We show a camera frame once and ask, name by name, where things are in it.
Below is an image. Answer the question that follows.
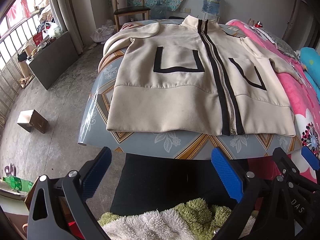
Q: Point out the cream jacket with black trim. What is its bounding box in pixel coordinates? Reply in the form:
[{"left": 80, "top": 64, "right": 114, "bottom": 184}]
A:
[{"left": 103, "top": 16, "right": 299, "bottom": 136}]

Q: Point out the fruit pattern table cloth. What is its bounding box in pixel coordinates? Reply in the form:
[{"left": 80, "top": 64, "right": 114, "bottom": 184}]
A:
[{"left": 78, "top": 21, "right": 300, "bottom": 159}]

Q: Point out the pink floral blanket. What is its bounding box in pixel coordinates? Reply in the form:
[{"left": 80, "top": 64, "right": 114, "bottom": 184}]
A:
[{"left": 226, "top": 18, "right": 320, "bottom": 183}]

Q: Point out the green plastic bottle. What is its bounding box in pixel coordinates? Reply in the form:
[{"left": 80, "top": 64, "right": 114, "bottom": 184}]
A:
[{"left": 2, "top": 175, "right": 33, "bottom": 192}]

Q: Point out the brown cardboard box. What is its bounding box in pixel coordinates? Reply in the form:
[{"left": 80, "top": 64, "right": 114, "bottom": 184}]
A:
[{"left": 17, "top": 109, "right": 48, "bottom": 134}]

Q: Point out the blue pillow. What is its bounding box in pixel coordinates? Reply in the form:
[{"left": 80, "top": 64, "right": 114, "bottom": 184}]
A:
[{"left": 300, "top": 47, "right": 320, "bottom": 98}]

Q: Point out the grey lace cloth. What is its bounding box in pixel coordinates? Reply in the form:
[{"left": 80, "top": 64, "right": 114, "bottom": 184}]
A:
[{"left": 255, "top": 27, "right": 298, "bottom": 60}]

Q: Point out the dark grey cabinet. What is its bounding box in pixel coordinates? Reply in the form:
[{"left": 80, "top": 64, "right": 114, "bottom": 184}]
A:
[{"left": 29, "top": 32, "right": 78, "bottom": 90}]

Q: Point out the white plastic bag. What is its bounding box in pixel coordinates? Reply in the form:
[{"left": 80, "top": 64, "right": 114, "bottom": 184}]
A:
[{"left": 91, "top": 20, "right": 116, "bottom": 44}]

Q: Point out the blue water jug on dispenser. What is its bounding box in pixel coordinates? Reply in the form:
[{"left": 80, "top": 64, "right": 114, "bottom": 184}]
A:
[{"left": 202, "top": 0, "right": 221, "bottom": 16}]

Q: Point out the wooden chair with black seat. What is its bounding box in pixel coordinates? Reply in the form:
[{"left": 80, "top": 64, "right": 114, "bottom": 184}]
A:
[{"left": 113, "top": 0, "right": 151, "bottom": 31}]

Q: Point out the empty clear water jug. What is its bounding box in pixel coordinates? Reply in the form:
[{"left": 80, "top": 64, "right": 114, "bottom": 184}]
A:
[{"left": 150, "top": 4, "right": 167, "bottom": 20}]

